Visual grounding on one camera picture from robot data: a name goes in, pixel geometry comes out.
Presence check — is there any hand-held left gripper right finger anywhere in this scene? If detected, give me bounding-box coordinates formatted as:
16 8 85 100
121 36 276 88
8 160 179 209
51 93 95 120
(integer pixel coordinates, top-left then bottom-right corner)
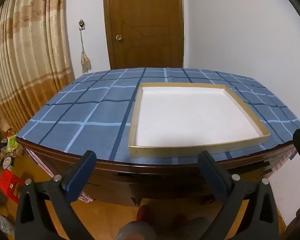
198 151 287 240

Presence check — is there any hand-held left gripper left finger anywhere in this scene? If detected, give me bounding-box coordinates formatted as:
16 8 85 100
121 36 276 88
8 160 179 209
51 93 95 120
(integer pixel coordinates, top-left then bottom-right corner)
15 150 97 240

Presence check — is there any shallow gold cardboard box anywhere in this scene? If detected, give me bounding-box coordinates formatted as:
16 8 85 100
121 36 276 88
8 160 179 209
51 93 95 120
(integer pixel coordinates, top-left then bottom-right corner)
128 82 270 158

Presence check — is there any blue plaid tablecloth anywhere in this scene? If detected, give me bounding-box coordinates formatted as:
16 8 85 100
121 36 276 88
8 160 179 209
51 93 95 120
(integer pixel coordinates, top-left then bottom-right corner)
15 67 300 165

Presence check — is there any red plastic stool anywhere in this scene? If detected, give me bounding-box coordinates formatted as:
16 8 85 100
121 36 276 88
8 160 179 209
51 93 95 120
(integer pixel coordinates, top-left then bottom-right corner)
0 169 24 204

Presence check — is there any round white container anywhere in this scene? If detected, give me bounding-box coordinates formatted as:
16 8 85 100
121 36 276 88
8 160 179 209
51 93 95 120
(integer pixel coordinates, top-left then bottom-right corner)
1 155 14 169

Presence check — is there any beige curtain tassel tieback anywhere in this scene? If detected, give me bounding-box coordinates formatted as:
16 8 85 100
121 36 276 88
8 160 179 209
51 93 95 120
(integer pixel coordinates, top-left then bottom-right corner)
80 30 92 74

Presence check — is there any beige patterned curtain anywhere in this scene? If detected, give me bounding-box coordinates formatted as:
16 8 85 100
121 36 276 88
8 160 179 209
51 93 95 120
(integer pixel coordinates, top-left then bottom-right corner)
0 0 75 135

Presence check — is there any brown wooden door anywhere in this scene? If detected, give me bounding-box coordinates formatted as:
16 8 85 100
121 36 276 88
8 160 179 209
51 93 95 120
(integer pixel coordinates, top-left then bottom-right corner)
103 0 185 70

